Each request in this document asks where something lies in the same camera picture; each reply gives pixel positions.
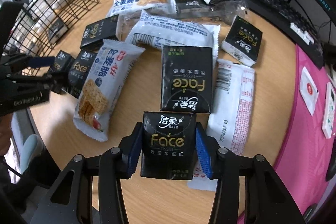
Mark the white snack pack barcode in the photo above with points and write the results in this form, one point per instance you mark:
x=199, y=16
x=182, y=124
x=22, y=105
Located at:
x=158, y=31

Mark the white red sachet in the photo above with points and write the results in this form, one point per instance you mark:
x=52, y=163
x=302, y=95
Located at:
x=308, y=90

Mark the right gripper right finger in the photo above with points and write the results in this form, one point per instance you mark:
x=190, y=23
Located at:
x=203, y=147

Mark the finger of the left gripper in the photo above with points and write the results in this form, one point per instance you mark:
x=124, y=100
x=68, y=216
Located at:
x=40, y=62
x=58, y=82

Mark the pink desk mat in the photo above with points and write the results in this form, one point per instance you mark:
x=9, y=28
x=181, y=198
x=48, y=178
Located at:
x=283, y=130

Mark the whole wheat cracker pack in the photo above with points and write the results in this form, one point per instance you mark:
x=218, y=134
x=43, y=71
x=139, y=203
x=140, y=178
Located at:
x=155, y=6

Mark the person's left hand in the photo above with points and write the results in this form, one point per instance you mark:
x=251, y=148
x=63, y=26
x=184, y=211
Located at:
x=5, y=134

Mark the black wire basket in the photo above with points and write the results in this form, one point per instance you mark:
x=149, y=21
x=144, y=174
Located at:
x=29, y=33

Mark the white remote control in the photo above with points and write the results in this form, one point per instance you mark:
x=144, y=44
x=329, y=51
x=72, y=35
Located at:
x=329, y=111

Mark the black mechanical keyboard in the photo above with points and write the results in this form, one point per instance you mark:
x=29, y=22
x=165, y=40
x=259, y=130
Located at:
x=292, y=24

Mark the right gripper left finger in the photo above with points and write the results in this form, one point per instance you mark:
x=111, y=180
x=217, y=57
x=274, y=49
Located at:
x=134, y=148

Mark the white pink snack pack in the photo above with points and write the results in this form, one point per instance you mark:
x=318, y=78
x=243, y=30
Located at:
x=230, y=115

